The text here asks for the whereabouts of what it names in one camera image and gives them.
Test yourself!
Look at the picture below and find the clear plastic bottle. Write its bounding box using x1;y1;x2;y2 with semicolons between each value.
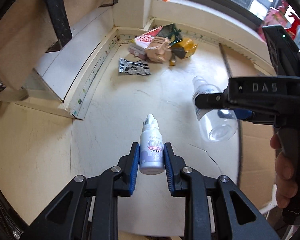
192;76;238;142

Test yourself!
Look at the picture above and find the yellow snack packet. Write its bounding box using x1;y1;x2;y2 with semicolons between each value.
169;37;198;66

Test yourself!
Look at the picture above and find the small white dropper bottle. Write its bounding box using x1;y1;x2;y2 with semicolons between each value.
139;114;165;175

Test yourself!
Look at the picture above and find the black white snack wrapper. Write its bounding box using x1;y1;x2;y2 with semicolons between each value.
119;57;151;76

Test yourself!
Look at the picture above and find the person's right hand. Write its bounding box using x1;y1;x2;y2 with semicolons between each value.
270;133;298;209

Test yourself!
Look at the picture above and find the brown cardboard sheet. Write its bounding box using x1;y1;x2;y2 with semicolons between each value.
219;43;276;214

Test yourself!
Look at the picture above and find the red spray bottle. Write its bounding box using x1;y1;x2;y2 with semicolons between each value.
286;12;300;40

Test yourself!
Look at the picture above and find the beige crumpled carton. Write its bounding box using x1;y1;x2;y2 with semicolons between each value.
145;36;172;63

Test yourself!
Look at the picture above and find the dark green packet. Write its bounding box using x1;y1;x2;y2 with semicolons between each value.
157;23;183;46

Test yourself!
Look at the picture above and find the pink detergent refill pouch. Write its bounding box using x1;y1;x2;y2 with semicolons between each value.
257;6;288;42

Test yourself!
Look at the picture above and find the red strawberry milk carton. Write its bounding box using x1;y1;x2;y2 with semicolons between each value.
129;26;163;60

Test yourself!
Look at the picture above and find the wooden cutting board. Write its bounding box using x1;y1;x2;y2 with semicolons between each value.
0;0;109;90

